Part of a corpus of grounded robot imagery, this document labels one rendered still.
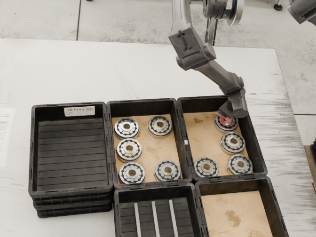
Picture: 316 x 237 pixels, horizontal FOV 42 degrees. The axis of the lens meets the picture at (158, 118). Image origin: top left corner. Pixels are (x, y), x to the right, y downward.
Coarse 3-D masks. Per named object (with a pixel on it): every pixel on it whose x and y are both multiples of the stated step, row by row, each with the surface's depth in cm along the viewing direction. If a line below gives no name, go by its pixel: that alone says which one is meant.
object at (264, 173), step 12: (192, 96) 177; (204, 96) 177; (216, 96) 178; (228, 96) 179; (180, 108) 172; (252, 132) 169; (192, 168) 157; (264, 168) 160; (192, 180) 156; (204, 180) 154
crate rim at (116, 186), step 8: (176, 104) 173; (176, 112) 171; (112, 136) 161; (112, 144) 159; (112, 152) 157; (184, 152) 160; (112, 160) 155; (112, 168) 153; (112, 176) 151; (192, 176) 155; (120, 184) 150; (128, 184) 150; (144, 184) 151; (152, 184) 151; (160, 184) 151
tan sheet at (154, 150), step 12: (144, 120) 179; (144, 132) 176; (144, 144) 172; (156, 144) 173; (168, 144) 173; (144, 156) 169; (156, 156) 170; (168, 156) 170; (144, 168) 166; (180, 168) 167; (144, 180) 163; (156, 180) 163
